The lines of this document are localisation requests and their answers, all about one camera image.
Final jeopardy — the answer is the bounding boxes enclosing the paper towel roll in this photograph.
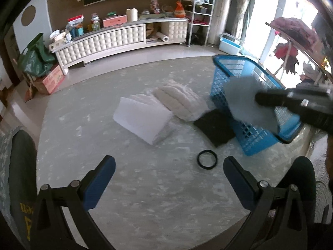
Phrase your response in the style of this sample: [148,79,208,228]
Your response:
[156,32,169,42]

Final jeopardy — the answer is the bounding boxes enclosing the pink clothes pile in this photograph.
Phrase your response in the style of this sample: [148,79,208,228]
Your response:
[270,17,319,51]

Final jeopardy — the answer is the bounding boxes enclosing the white plastic jug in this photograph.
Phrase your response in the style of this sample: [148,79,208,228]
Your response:
[125,8,138,22]

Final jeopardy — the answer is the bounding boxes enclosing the white paper towel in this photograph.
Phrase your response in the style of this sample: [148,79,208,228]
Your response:
[113,94,174,145]

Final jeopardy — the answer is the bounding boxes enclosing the standing air conditioner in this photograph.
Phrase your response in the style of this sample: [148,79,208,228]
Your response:
[208,0,231,45]

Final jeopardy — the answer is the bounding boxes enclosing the wooden clothes rack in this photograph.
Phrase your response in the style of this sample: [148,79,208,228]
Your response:
[265,22,332,83]

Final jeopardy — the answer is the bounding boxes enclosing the black rubber ring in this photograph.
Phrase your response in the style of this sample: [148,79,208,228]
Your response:
[196,149,219,171]

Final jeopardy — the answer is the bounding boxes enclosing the green shopping bag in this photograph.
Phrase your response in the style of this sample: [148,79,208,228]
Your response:
[18,33,56,78]

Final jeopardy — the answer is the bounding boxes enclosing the black square scouring pad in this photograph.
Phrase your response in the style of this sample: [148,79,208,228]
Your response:
[194,109,235,147]

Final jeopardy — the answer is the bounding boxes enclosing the blue plastic laundry basket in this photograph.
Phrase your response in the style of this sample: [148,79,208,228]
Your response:
[210,55,303,156]

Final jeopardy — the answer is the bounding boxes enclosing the red white snack box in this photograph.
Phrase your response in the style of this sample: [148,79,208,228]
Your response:
[68,15,84,26]

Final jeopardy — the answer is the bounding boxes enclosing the patterned window curtain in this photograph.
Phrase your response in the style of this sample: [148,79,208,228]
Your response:
[230,0,255,41]

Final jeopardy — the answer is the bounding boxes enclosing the light blue cloth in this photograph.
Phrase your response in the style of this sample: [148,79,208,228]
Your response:
[223,76,279,134]

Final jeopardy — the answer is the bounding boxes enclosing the white tufted TV cabinet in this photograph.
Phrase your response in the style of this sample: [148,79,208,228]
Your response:
[52,18,188,75]

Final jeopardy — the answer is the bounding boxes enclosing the white quilted fluffy towel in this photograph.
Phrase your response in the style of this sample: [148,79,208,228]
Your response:
[152,80,209,122]

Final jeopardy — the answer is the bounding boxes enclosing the pink storage box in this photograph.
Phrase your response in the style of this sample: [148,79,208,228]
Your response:
[103,15,128,28]

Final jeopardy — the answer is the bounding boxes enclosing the white metal shelf rack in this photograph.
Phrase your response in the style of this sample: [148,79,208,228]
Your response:
[180,0,215,47]

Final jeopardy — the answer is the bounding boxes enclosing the blue white plastic bin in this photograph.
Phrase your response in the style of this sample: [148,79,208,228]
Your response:
[219,33,244,55]

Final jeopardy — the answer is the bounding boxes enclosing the pink cardboard box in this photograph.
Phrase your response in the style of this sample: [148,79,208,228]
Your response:
[33,64,65,95]

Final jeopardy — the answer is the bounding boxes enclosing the orange snack bag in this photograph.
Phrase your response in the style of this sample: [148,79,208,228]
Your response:
[174,1,186,18]

